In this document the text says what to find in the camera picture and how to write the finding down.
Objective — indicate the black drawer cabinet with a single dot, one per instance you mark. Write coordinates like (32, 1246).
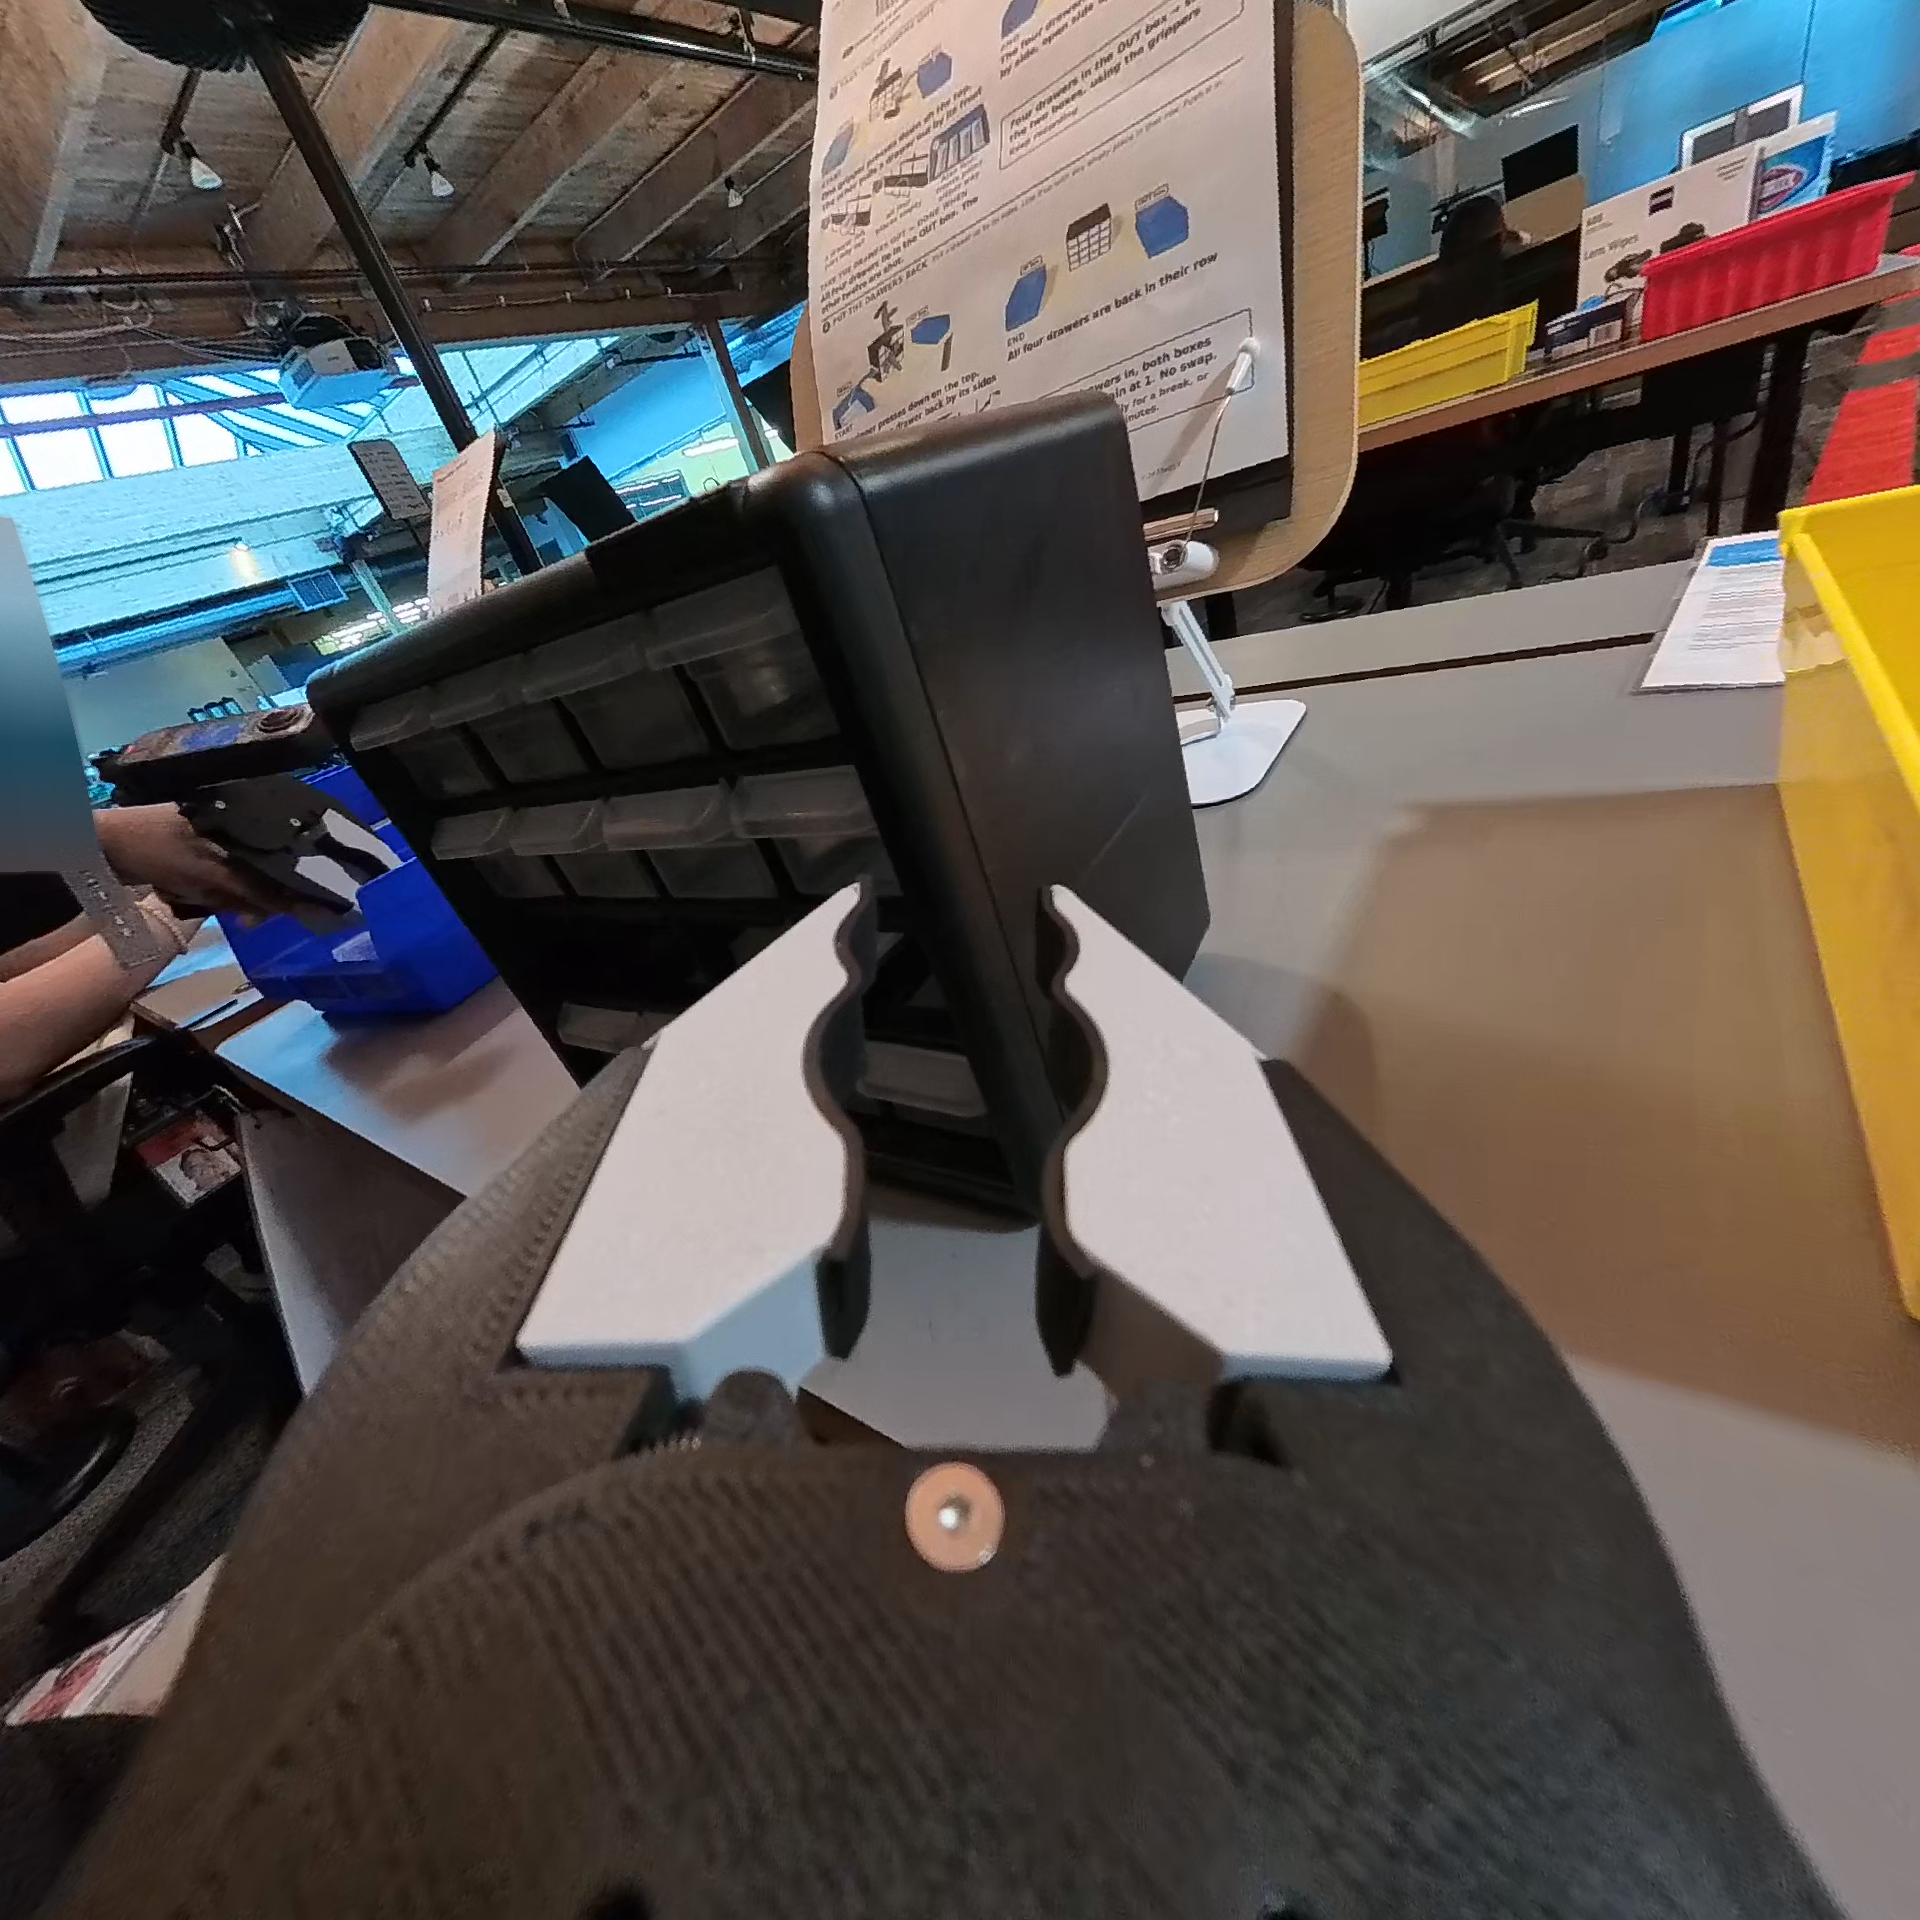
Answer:
(1020, 627)

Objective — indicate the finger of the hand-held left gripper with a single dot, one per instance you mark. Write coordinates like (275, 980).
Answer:
(331, 877)

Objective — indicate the long wooden table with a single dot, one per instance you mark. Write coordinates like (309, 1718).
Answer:
(1588, 376)

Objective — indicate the grey desk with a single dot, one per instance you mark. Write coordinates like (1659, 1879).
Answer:
(1502, 980)

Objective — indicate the white desk stand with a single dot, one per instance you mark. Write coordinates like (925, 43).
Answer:
(1246, 748)

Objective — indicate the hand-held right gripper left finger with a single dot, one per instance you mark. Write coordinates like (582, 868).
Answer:
(692, 1200)

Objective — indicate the laminated paper sheet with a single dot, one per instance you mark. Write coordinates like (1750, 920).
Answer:
(1718, 619)

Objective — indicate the yellow plastic bin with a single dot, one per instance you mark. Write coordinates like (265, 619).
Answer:
(1449, 367)
(1858, 899)

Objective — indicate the white ceiling unit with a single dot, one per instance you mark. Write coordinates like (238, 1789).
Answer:
(339, 367)

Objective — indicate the white hanging marker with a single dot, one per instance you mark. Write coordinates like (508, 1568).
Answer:
(1252, 367)

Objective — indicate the white product box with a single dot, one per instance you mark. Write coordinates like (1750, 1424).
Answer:
(1669, 209)

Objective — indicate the red plastic bin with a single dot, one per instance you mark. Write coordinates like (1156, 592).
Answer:
(1770, 268)

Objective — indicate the blue and white box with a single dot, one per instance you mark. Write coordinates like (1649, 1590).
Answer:
(1790, 157)

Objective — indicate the blue plastic bin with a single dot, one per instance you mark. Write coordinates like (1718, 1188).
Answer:
(406, 963)

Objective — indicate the black metal pole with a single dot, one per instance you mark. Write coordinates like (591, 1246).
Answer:
(377, 268)

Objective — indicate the black monitor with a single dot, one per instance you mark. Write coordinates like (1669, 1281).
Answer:
(586, 495)

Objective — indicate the instruction poster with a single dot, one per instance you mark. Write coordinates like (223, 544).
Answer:
(1050, 225)

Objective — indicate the paper sign stand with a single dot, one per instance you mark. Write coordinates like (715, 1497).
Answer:
(466, 508)

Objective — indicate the set of clear cabinet drawers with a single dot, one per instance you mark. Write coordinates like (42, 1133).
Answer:
(722, 674)

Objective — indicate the person's left hand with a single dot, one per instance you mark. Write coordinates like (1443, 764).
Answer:
(159, 856)

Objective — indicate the person's left forearm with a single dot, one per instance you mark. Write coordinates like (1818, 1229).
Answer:
(76, 1017)

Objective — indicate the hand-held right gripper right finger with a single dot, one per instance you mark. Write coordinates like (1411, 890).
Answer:
(1217, 1200)

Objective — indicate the stack of red bins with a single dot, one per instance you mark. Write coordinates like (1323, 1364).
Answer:
(1878, 401)

